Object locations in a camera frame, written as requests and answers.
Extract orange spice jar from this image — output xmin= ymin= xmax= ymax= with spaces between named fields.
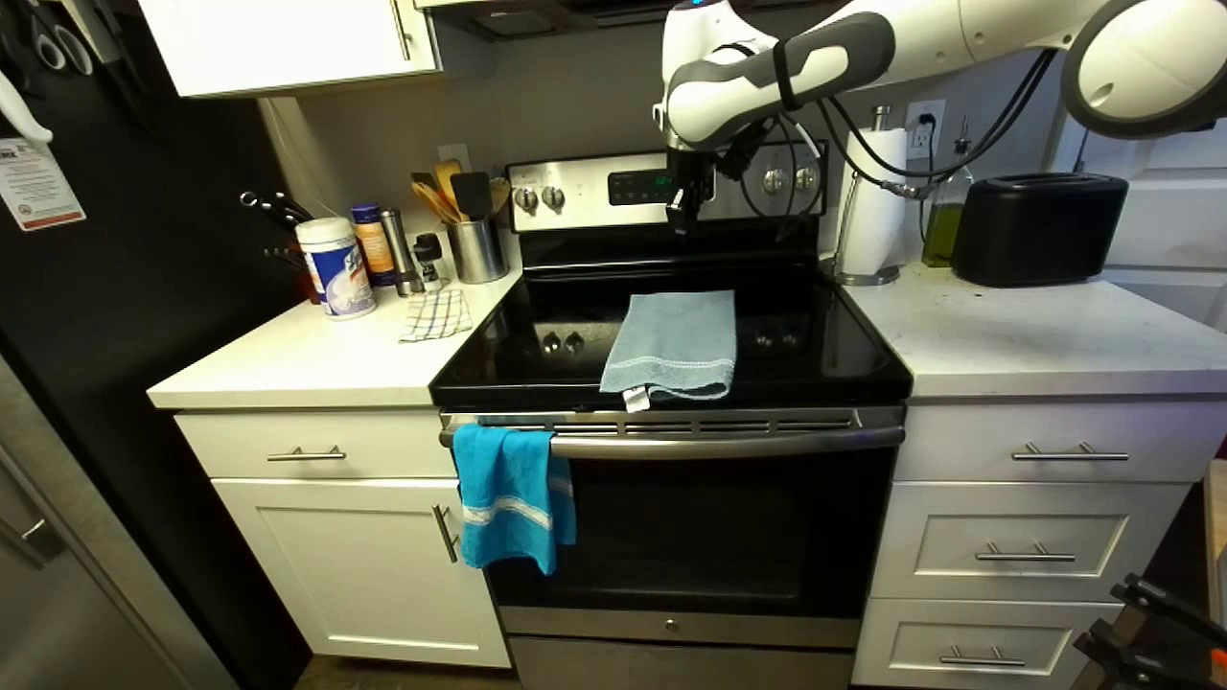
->
xmin=352 ymin=206 xmax=394 ymax=283

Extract olive oil bottle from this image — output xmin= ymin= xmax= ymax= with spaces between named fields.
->
xmin=920 ymin=175 xmax=967 ymax=270

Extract white right drawer cabinet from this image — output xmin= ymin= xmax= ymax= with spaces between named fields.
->
xmin=854 ymin=404 xmax=1227 ymax=690

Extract steel utensil holder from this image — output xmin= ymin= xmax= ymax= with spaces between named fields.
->
xmin=452 ymin=220 xmax=500 ymax=283

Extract black glass-top stove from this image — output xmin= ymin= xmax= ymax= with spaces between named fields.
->
xmin=431 ymin=142 xmax=911 ymax=690

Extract paper towel roll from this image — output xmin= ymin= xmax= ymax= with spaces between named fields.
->
xmin=838 ymin=127 xmax=914 ymax=283

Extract black refrigerator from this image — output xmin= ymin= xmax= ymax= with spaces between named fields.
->
xmin=0 ymin=0 xmax=311 ymax=690

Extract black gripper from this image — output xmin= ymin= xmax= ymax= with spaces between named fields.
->
xmin=668 ymin=148 xmax=714 ymax=233

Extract white upper cabinet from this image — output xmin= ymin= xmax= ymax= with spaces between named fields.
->
xmin=140 ymin=0 xmax=444 ymax=97

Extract light blue towel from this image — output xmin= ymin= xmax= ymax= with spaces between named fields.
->
xmin=597 ymin=293 xmax=738 ymax=409

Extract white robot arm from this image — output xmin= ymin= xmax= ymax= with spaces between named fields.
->
xmin=656 ymin=0 xmax=1227 ymax=231

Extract steel oven door handle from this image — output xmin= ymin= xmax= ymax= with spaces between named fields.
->
xmin=442 ymin=409 xmax=905 ymax=465

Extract white left base cabinet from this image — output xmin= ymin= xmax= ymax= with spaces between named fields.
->
xmin=176 ymin=409 xmax=509 ymax=671

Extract black toaster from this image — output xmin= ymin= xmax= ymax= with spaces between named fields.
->
xmin=951 ymin=171 xmax=1129 ymax=289

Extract white wipes canister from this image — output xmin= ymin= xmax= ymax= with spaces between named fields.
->
xmin=295 ymin=215 xmax=378 ymax=320

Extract bright blue striped towel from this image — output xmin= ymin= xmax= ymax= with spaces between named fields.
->
xmin=452 ymin=421 xmax=580 ymax=574

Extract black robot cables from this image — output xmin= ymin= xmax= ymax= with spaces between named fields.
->
xmin=764 ymin=50 xmax=1065 ymax=203

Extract patterned trivet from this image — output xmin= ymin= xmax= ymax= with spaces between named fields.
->
xmin=399 ymin=289 xmax=467 ymax=345

